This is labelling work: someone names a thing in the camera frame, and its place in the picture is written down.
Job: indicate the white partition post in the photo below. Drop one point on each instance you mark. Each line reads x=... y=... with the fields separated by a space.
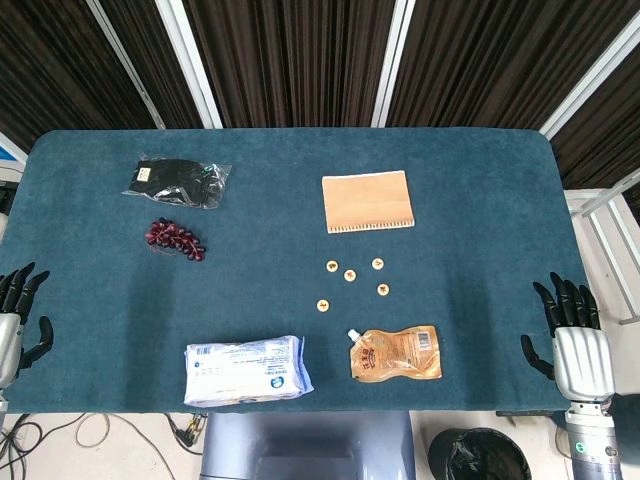
x=191 y=65
x=590 y=87
x=393 y=65
x=126 y=65

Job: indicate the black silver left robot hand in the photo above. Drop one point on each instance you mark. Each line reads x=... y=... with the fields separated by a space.
x=7 y=340

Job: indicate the dark red grape bunch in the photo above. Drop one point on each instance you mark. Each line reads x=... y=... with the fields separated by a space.
x=172 y=239

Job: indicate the kraft spiral notebook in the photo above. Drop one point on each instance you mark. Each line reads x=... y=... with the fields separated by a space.
x=367 y=200

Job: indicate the white blue sign board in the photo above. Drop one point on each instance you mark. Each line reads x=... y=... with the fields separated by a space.
x=7 y=150

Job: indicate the black power plug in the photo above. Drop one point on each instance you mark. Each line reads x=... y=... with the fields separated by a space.
x=187 y=435

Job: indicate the teal table cloth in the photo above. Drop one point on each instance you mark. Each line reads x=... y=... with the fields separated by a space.
x=275 y=225

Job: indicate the white blue diaper pack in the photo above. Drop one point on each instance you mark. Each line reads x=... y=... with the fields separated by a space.
x=240 y=370

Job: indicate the black gloves in clear bag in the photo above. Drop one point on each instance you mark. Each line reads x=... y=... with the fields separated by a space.
x=170 y=180

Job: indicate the black trash bin with bag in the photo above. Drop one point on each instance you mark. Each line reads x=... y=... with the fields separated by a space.
x=475 y=460

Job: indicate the aluminium frame rack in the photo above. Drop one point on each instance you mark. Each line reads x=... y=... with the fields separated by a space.
x=580 y=200

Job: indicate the blue-grey robot torso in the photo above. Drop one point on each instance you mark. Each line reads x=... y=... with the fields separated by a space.
x=300 y=440

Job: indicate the brown spout pouch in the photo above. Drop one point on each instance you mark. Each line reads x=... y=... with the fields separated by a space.
x=395 y=355

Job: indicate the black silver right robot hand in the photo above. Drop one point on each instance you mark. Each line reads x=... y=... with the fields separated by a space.
x=582 y=360

